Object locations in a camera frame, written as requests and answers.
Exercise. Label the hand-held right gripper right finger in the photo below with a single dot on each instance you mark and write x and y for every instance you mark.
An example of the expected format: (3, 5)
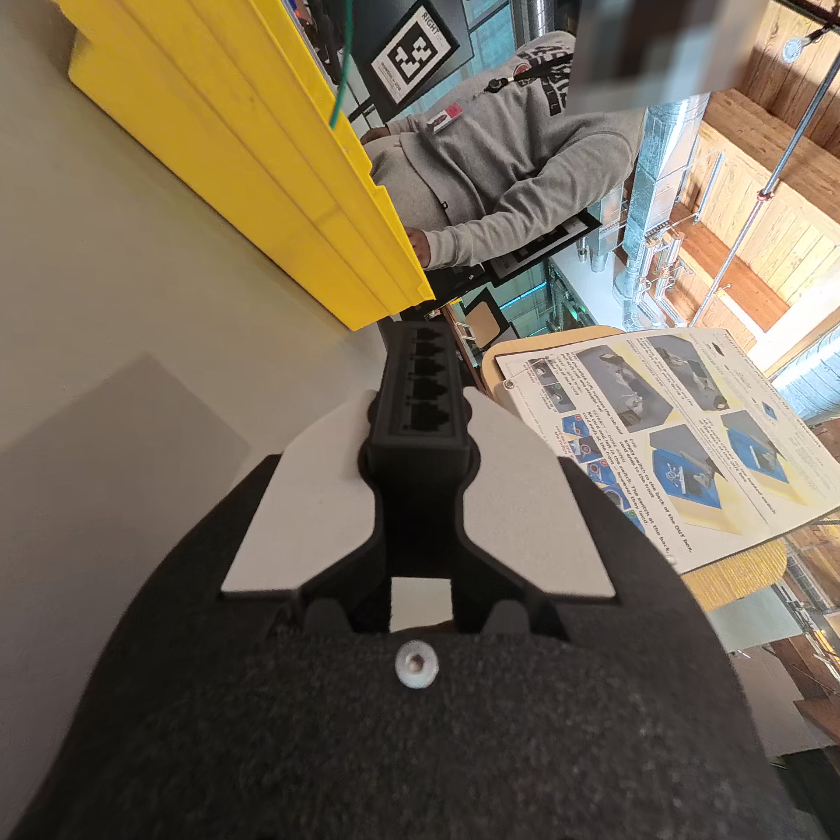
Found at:
(531, 525)

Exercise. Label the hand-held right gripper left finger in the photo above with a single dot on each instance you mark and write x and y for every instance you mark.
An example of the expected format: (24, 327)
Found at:
(302, 525)

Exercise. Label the black network switch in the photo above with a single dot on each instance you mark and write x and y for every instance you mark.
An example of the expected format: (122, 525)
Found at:
(420, 499)

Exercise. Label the yellow storage bin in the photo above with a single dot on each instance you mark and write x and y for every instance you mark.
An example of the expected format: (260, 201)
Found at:
(229, 131)

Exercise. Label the printed instruction sheet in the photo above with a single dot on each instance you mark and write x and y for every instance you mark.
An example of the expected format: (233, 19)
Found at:
(656, 459)

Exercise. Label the black wooden chair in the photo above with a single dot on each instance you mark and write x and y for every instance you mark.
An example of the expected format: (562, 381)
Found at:
(485, 321)

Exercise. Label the instruction sheet on board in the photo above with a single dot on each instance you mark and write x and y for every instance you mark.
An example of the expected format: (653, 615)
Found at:
(735, 581)

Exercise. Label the metal ceiling pipe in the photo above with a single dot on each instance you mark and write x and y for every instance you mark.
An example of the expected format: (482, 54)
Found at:
(764, 193)

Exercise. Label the metal ventilation duct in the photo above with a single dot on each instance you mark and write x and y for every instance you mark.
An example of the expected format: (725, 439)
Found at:
(663, 184)

